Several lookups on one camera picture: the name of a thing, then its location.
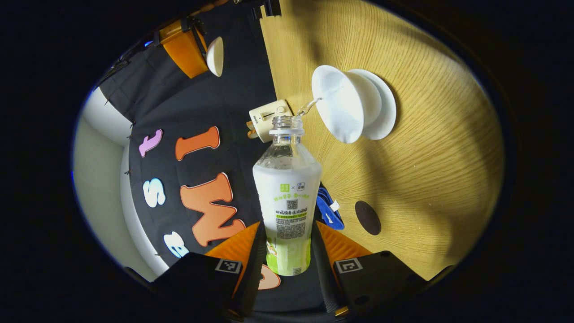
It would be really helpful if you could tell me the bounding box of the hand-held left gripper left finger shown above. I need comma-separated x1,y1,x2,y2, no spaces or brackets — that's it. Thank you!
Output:
152,221,266,320

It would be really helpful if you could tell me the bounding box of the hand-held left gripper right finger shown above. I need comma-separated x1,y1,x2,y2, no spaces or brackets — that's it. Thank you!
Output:
312,220,429,320

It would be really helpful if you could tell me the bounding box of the dark brown round coaster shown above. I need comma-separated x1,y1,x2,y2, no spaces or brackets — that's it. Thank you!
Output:
355,201,382,236

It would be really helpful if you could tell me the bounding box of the clear water bottle white label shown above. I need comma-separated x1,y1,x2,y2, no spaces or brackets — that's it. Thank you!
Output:
252,115,322,276

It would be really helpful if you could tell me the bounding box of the white teacup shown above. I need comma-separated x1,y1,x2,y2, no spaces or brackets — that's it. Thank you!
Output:
311,65,365,144

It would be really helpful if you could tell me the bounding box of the blue towel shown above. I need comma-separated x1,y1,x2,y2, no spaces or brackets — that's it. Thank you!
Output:
316,187,345,230

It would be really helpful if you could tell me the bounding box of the cream toaster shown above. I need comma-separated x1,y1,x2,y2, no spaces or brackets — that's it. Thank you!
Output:
249,99,294,143

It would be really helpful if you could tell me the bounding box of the white saucer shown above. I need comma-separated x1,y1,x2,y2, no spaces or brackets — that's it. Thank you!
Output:
348,69,397,140

